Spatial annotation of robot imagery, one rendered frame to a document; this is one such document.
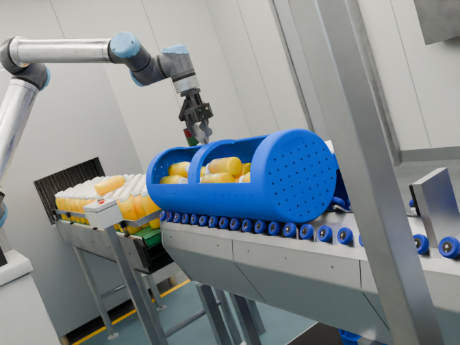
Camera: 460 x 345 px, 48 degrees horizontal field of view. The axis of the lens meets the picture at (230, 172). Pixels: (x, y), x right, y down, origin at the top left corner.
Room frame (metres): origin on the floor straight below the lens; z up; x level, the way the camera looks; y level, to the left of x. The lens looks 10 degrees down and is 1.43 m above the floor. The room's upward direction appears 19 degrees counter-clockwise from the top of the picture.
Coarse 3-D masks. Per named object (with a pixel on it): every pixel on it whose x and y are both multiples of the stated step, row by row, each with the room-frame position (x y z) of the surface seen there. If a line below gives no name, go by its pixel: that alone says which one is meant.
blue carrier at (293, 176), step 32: (160, 160) 2.21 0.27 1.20; (192, 160) 1.84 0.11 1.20; (256, 160) 1.47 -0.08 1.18; (288, 160) 1.47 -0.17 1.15; (320, 160) 1.53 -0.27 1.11; (160, 192) 2.05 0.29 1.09; (192, 192) 1.80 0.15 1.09; (224, 192) 1.61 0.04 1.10; (256, 192) 1.45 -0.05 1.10; (288, 192) 1.45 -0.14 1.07; (320, 192) 1.51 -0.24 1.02
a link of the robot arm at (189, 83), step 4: (192, 76) 1.87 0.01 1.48; (180, 80) 1.86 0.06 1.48; (184, 80) 1.86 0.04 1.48; (188, 80) 1.86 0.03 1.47; (192, 80) 1.87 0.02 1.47; (196, 80) 1.88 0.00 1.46; (176, 84) 1.88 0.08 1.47; (180, 84) 1.86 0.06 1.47; (184, 84) 1.86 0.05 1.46; (188, 84) 1.86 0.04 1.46; (192, 84) 1.87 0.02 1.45; (196, 84) 1.88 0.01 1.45; (176, 88) 1.88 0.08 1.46; (180, 88) 1.87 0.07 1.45; (184, 88) 1.86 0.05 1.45; (188, 88) 1.86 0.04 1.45; (192, 88) 1.88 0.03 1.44; (180, 92) 1.87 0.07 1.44
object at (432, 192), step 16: (432, 176) 1.09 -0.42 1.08; (448, 176) 1.12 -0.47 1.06; (416, 192) 1.08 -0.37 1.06; (432, 192) 1.08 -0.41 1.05; (448, 192) 1.11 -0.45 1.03; (416, 208) 1.10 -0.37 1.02; (432, 208) 1.08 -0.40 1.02; (448, 208) 1.10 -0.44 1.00; (432, 224) 1.07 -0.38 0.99; (448, 224) 1.10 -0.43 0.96; (432, 240) 1.08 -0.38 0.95
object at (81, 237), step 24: (72, 240) 3.33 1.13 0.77; (96, 240) 2.81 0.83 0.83; (120, 240) 2.42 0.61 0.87; (144, 240) 2.25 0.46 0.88; (144, 264) 2.23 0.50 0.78; (168, 264) 2.36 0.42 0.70; (96, 288) 3.42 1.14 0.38; (120, 288) 3.50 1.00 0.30; (144, 288) 2.48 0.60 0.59; (216, 288) 2.67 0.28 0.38; (168, 336) 2.50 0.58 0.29; (240, 336) 2.69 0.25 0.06
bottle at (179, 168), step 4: (172, 164) 2.20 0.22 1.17; (176, 164) 2.16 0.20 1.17; (180, 164) 2.11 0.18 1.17; (184, 164) 2.10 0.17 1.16; (168, 168) 2.21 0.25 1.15; (172, 168) 2.16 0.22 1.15; (176, 168) 2.13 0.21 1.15; (180, 168) 2.10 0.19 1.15; (184, 168) 2.09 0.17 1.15; (168, 172) 2.20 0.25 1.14; (172, 172) 2.16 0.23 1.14; (176, 172) 2.14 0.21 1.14; (180, 172) 2.10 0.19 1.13; (184, 172) 2.09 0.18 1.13; (184, 176) 2.11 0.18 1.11
